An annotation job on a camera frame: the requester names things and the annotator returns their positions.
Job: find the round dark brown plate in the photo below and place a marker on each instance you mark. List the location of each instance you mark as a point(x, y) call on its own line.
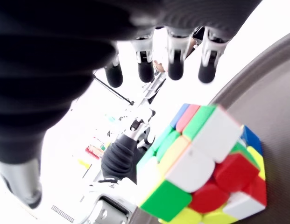
point(270, 98)

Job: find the robot left arm silver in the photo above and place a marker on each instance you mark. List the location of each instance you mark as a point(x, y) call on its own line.
point(107, 205)

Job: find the multicoloured Rubik's cube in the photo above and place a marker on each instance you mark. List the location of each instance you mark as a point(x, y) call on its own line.
point(200, 163)

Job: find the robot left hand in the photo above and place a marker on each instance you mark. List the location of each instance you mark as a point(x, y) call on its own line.
point(119, 158)

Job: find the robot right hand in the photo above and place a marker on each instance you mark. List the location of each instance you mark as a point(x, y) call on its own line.
point(42, 70)

